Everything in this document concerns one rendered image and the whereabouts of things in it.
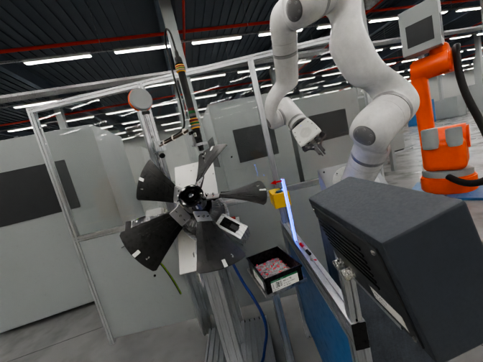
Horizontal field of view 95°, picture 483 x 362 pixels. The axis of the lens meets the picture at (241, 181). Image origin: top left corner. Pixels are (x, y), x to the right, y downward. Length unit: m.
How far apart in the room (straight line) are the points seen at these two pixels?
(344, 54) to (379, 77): 0.12
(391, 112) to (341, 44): 0.23
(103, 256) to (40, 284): 1.39
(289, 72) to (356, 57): 0.27
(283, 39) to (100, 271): 2.11
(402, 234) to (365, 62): 0.54
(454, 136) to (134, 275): 4.30
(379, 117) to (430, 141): 3.62
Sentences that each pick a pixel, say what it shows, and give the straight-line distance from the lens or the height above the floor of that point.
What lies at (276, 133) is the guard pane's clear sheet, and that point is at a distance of 1.82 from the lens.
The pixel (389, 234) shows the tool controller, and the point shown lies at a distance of 0.32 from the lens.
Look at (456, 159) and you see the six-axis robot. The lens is 4.41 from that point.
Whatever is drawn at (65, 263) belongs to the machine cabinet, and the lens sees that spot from 3.36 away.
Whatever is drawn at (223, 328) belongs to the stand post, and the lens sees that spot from 1.53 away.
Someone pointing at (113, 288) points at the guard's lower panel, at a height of 0.50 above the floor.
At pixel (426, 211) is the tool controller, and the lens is 0.35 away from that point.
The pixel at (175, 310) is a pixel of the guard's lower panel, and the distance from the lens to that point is 2.29.
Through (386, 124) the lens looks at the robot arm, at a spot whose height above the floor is 1.35.
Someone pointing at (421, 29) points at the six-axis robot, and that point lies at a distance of 4.55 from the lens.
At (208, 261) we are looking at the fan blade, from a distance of 0.94.
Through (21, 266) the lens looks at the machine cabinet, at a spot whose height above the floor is 0.70.
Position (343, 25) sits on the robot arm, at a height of 1.63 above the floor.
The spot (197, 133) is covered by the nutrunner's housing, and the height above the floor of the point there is 1.49.
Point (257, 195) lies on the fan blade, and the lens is 1.03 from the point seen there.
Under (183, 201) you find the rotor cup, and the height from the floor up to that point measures 1.20.
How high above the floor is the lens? 1.37
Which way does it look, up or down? 8 degrees down
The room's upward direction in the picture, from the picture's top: 13 degrees counter-clockwise
